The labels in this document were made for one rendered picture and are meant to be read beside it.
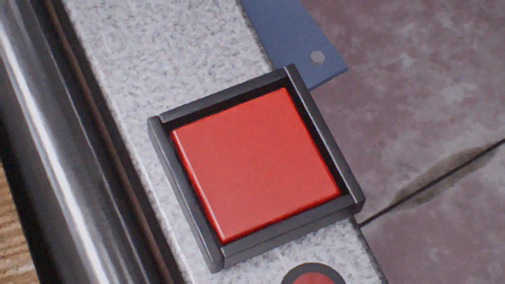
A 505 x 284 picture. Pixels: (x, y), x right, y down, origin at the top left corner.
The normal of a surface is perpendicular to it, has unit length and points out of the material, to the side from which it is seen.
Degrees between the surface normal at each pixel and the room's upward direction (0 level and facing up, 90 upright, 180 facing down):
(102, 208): 22
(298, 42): 0
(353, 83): 0
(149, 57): 0
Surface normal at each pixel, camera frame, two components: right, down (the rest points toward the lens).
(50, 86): 0.40, -0.54
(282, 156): 0.05, -0.45
